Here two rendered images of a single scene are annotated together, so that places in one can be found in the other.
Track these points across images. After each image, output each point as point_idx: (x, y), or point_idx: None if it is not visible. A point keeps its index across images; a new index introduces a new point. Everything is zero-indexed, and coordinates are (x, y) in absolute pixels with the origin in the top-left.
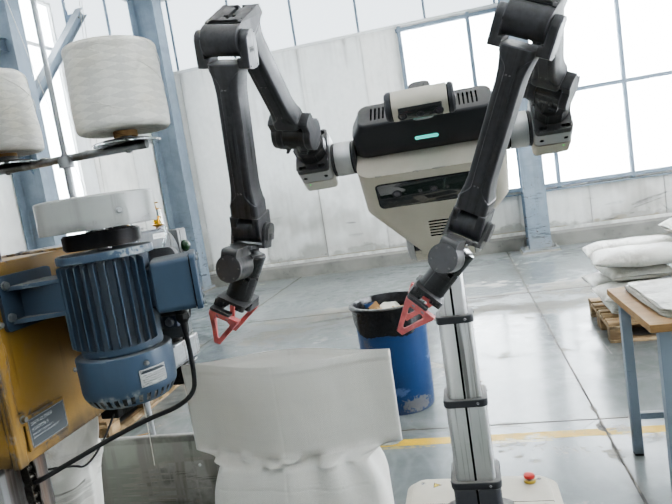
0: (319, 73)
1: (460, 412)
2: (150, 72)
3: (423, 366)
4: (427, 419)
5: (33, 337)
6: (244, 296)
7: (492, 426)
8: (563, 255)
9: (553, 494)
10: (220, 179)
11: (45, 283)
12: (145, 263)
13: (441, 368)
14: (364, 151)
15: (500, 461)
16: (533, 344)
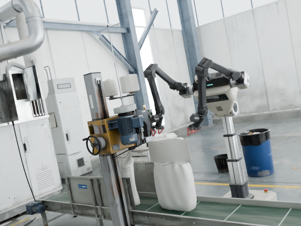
0: (264, 20)
1: (230, 163)
2: (134, 80)
3: (266, 158)
4: (265, 179)
5: (113, 131)
6: (158, 126)
7: (288, 183)
8: None
9: (270, 195)
10: None
11: (115, 122)
12: (131, 119)
13: (286, 162)
14: (195, 88)
15: (280, 193)
16: None
